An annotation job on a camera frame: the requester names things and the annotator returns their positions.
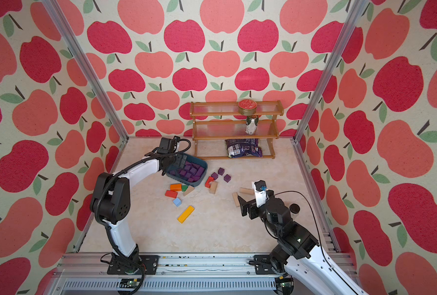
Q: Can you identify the teal plastic storage bin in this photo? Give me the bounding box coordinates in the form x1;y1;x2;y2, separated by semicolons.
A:
166;153;208;187

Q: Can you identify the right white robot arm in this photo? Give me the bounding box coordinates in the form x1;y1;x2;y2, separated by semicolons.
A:
237;180;366;295

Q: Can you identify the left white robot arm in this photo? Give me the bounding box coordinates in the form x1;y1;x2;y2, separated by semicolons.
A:
89;136;191;275

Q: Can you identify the natural wood flat block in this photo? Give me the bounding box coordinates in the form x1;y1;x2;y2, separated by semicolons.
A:
239;188;255;195

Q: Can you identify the natural wood long block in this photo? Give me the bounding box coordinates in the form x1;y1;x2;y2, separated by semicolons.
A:
232;192;241;207

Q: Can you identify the orange block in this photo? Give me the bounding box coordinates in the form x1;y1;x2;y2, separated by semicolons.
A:
169;183;182;192

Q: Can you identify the natural wood triangle block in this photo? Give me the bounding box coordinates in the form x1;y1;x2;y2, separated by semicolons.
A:
183;186;195;196

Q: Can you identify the light blue block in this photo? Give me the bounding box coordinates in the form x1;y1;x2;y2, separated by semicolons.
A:
173;197;182;207

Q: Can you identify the red arch block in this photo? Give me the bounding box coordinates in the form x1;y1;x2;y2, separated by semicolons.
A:
205;177;214;188

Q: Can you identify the natural wood short block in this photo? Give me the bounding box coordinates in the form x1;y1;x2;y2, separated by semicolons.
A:
209;181;218;194

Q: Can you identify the wooden three-tier shelf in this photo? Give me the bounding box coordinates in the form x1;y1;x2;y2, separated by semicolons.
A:
190;101;284;160

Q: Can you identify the yellow long block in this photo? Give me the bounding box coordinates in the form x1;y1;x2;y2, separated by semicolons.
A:
177;205;195;224

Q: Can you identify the purple snack bag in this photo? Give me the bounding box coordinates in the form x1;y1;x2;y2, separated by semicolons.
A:
225;138;263;159

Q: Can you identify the red round tin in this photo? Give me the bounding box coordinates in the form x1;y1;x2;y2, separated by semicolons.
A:
238;99;258;116

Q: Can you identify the left aluminium frame post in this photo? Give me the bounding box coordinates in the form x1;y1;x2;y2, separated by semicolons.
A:
42;0;129;144

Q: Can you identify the aluminium frame post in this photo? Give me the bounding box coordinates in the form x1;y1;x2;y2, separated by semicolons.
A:
293;0;370;145
42;0;129;144

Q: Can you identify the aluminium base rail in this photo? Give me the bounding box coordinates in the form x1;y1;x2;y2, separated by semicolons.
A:
44;252;363;295

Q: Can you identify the right aluminium frame post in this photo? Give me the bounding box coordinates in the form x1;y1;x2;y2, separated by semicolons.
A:
293;0;370;145

